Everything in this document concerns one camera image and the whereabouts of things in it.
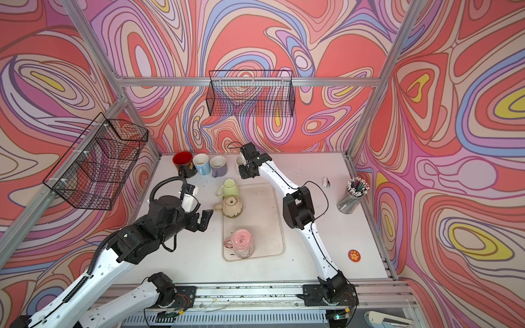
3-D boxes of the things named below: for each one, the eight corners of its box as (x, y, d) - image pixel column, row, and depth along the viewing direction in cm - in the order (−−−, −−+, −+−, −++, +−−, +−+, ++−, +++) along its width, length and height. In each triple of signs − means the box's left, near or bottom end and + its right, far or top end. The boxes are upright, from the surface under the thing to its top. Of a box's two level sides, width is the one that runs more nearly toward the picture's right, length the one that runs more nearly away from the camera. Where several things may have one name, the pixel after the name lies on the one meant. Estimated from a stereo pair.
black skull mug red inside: (185, 183, 109) (178, 169, 100) (175, 171, 115) (168, 156, 106) (202, 174, 113) (196, 159, 104) (192, 162, 119) (186, 148, 110)
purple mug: (211, 179, 110) (208, 169, 103) (214, 165, 116) (211, 155, 110) (226, 179, 110) (223, 169, 103) (228, 165, 116) (226, 155, 110)
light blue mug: (203, 181, 109) (198, 170, 102) (195, 168, 115) (191, 156, 108) (216, 175, 112) (212, 163, 104) (208, 162, 118) (204, 151, 110)
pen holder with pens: (339, 215, 97) (352, 193, 83) (335, 199, 103) (346, 177, 89) (355, 215, 97) (371, 193, 83) (350, 199, 103) (365, 177, 89)
